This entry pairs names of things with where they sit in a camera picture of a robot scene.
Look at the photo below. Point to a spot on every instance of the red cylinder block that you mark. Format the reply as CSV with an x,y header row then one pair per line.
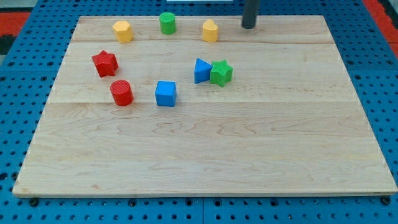
x,y
121,92

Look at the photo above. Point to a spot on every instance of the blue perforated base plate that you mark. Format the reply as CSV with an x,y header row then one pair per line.
x,y
31,65

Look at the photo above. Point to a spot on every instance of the green cylinder block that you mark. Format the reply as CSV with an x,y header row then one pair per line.
x,y
167,23

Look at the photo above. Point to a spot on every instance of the blue triangle block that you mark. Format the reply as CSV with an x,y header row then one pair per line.
x,y
202,71

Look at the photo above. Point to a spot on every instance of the blue cube block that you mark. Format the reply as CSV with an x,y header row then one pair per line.
x,y
165,93

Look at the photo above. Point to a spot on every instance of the yellow hexagon block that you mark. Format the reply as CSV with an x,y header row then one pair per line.
x,y
123,31

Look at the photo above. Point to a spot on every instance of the yellow heart block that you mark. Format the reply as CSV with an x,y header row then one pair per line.
x,y
210,31

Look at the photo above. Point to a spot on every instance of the red star block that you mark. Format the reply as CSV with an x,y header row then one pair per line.
x,y
105,64

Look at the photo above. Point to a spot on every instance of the wooden board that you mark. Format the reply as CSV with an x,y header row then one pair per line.
x,y
289,123

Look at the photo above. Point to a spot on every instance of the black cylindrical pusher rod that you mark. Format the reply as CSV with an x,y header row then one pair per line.
x,y
250,13

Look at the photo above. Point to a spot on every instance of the green star block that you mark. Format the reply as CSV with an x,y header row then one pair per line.
x,y
221,73

